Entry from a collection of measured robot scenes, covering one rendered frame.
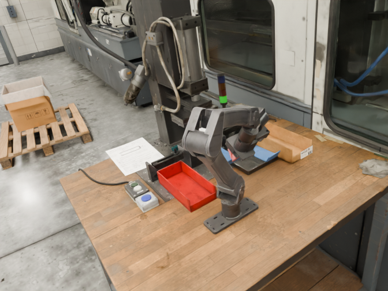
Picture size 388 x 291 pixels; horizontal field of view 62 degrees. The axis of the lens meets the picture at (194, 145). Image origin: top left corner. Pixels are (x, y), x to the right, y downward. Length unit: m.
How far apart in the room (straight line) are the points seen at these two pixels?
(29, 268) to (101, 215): 1.43
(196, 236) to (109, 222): 0.34
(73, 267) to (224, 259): 1.61
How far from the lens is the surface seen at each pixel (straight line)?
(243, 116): 1.01
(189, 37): 1.27
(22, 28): 10.37
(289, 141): 1.54
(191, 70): 1.29
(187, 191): 1.28
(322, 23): 1.55
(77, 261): 2.52
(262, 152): 1.44
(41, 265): 2.63
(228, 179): 1.01
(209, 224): 1.12
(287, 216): 1.16
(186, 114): 1.35
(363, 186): 1.32
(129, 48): 4.41
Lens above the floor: 1.68
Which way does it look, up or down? 29 degrees down
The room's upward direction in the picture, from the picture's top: 9 degrees counter-clockwise
